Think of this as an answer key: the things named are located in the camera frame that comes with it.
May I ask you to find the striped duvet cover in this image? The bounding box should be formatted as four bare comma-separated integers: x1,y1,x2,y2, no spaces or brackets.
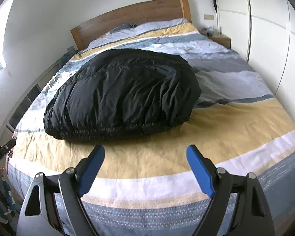
7,19,295,235

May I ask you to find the wooden headboard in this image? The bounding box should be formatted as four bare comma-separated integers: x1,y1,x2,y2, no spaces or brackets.
71,0,191,50

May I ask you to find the wooden nightstand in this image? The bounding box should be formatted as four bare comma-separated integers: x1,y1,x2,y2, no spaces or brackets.
208,33,231,50

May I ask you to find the white wardrobe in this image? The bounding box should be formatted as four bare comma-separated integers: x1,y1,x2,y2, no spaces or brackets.
210,0,295,109

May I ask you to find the dark green clothes pile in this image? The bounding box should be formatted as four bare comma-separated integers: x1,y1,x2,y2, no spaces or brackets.
58,50,78,68

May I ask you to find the blue gloved left hand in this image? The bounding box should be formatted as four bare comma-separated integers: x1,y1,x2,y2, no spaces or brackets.
0,168,16,225

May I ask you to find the wall socket beside headboard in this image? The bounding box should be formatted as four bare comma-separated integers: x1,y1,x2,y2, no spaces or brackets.
204,14,214,20

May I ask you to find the black puffer jacket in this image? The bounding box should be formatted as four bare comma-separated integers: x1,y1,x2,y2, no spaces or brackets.
43,49,202,141

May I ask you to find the light grey pillow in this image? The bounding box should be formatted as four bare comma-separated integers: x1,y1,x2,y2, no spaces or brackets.
86,18,189,50

